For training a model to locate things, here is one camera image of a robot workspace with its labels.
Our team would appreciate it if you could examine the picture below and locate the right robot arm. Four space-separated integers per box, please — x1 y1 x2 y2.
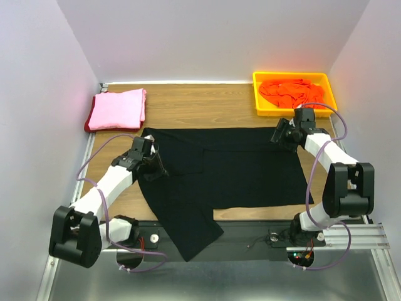
271 107 375 246

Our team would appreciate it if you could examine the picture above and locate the aluminium table edge rail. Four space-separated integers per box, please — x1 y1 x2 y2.
70 83 108 204

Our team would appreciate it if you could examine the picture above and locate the black t-shirt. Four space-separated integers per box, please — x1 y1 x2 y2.
138 127 313 261

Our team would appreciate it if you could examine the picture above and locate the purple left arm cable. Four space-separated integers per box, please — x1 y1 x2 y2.
76 133 169 273

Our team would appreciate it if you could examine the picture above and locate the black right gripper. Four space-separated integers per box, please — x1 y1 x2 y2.
267 117 299 152

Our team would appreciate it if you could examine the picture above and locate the pink folded t-shirt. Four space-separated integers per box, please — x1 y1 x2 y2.
84 88 147 132

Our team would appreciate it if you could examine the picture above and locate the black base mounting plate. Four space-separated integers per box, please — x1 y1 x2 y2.
103 220 326 263

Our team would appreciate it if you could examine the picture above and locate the orange t-shirt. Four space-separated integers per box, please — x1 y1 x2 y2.
259 78 325 109

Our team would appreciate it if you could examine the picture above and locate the aluminium frame extrusion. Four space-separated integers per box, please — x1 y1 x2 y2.
323 224 390 250

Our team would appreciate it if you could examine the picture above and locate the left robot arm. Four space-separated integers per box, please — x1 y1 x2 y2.
49 135 167 268

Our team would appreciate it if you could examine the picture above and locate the yellow plastic bin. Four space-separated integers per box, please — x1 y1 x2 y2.
253 71 337 117

